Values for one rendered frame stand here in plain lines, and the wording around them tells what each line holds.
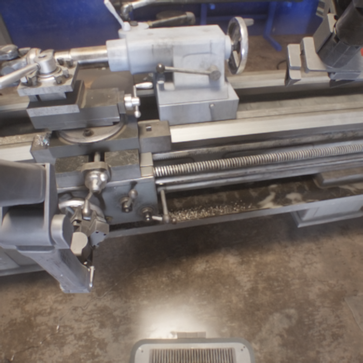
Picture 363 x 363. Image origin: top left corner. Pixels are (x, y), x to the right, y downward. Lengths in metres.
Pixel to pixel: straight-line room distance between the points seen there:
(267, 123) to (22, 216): 1.01
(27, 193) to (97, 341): 1.30
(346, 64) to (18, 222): 0.59
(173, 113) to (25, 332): 1.37
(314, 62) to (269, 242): 1.43
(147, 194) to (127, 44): 0.57
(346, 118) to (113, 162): 1.05
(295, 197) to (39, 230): 1.33
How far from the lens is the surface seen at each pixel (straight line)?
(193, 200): 1.42
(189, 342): 1.30
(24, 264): 1.87
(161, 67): 1.03
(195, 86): 1.12
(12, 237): 0.46
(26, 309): 1.81
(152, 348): 1.30
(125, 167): 0.96
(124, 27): 1.19
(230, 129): 1.16
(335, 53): 0.52
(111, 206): 1.14
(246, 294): 1.66
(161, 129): 1.08
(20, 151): 1.22
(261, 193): 1.51
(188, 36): 1.11
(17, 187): 0.37
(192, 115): 1.16
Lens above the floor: 1.54
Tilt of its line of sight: 49 degrees down
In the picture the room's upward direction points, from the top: straight up
